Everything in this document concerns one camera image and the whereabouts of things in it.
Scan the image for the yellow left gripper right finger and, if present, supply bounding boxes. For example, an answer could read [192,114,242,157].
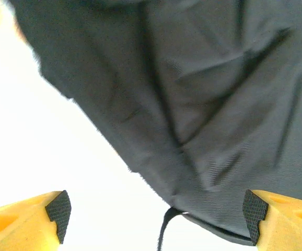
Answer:
[242,189,302,251]

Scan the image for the black fabric backpack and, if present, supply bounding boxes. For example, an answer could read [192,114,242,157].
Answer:
[9,0,302,251]

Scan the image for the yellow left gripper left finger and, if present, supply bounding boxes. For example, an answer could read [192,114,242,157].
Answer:
[0,190,72,251]

